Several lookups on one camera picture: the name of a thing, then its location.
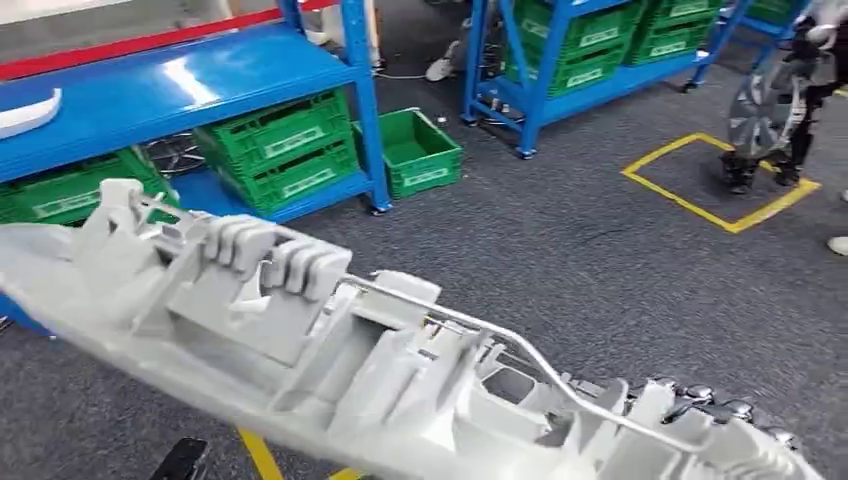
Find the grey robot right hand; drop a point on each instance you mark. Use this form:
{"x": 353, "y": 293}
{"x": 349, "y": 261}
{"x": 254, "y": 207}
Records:
{"x": 729, "y": 405}

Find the white plastic car part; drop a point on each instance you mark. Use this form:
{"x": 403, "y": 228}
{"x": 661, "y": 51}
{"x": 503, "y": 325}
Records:
{"x": 298, "y": 371}
{"x": 26, "y": 112}

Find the person's white shoe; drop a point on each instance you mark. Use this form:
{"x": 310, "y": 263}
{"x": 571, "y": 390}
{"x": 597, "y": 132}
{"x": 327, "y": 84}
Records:
{"x": 840, "y": 246}
{"x": 440, "y": 66}

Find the yellow floor tape square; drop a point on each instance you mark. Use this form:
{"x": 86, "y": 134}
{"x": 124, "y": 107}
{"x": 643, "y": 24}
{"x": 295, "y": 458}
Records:
{"x": 258, "y": 457}
{"x": 702, "y": 205}

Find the black humanoid robot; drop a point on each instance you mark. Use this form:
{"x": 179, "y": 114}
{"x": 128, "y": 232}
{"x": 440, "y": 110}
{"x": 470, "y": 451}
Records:
{"x": 805, "y": 99}

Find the open green plastic crate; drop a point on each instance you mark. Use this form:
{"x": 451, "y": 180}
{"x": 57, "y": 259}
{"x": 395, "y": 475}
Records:
{"x": 424, "y": 175}

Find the blue metal shelf rack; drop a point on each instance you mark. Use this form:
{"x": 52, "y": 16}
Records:
{"x": 166, "y": 86}
{"x": 478, "y": 73}

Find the person's leg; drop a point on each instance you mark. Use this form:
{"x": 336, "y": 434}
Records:
{"x": 467, "y": 40}

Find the robot's black foot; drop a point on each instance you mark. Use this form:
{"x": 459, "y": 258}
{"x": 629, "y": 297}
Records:
{"x": 179, "y": 460}

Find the round spoked metal base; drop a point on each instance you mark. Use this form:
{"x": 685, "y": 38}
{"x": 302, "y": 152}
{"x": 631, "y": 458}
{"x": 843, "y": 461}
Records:
{"x": 175, "y": 156}

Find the red barrier belt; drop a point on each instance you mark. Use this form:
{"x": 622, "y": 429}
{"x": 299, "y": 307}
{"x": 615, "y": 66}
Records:
{"x": 132, "y": 45}

